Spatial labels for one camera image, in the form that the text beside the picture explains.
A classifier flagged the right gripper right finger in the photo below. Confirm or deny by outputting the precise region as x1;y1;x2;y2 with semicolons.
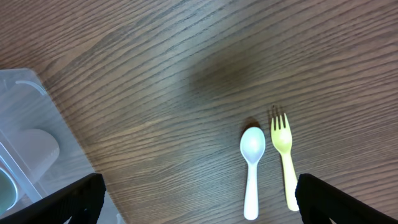
295;174;397;224

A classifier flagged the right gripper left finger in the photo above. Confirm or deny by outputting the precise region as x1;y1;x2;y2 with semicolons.
1;173;106;224

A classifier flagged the pink cup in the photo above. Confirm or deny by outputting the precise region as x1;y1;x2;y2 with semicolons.
1;129;60;184

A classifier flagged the green cup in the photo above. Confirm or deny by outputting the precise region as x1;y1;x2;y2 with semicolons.
0;167;19;215

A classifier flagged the clear plastic container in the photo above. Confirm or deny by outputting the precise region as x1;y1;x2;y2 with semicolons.
1;68;124;223

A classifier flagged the yellow plastic fork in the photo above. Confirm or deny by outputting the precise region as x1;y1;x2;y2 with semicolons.
271;113;299;212

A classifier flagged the pink plastic spoon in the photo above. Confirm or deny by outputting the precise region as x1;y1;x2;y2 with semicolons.
239;127;266;220

